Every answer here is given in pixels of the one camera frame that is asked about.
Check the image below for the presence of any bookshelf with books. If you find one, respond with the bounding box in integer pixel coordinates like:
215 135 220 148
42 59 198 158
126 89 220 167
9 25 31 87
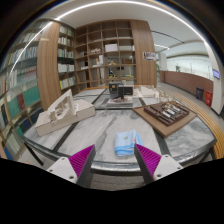
0 20 51 161

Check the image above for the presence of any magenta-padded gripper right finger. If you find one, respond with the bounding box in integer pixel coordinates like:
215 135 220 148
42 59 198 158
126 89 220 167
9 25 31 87
133 143 185 186

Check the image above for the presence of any brown architectural model on board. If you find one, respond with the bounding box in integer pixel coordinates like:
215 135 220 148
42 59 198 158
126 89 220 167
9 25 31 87
132 99 198 139

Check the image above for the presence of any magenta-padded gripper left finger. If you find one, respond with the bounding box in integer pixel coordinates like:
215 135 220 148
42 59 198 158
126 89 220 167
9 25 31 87
46 143 97 189

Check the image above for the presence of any wall poster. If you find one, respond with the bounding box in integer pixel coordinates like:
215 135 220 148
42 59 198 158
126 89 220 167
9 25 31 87
143 50 158 62

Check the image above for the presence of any small white architectural model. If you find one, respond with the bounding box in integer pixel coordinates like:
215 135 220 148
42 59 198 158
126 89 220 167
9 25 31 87
138 84 158 99

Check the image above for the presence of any wooden shelf unit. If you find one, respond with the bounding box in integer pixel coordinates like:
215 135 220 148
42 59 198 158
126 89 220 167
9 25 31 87
56 19 158 96

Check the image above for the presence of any light blue printed towel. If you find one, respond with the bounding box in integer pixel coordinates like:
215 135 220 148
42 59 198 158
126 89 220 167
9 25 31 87
114 129 144 158

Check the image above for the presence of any blue wall screen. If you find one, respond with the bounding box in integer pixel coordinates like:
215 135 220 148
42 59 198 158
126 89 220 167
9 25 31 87
212 68 221 80

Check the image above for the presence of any red bin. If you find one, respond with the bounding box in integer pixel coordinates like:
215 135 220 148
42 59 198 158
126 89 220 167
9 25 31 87
204 90 214 107

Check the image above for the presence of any dark bin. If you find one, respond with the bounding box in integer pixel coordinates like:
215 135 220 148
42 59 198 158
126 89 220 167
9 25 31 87
195 87 205 101

